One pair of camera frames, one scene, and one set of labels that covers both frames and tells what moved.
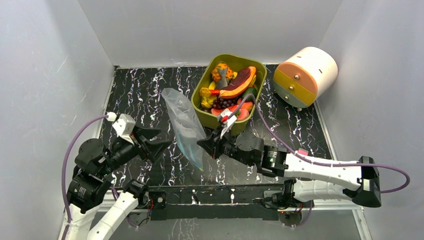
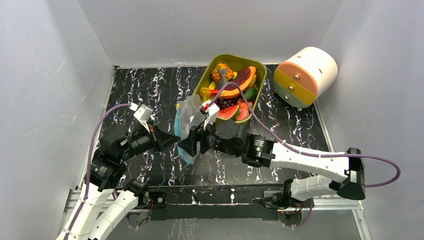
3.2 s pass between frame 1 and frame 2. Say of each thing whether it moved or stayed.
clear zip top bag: moved
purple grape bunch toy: stayed
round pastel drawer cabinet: stayed
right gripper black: moved
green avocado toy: stayed
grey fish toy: stayed
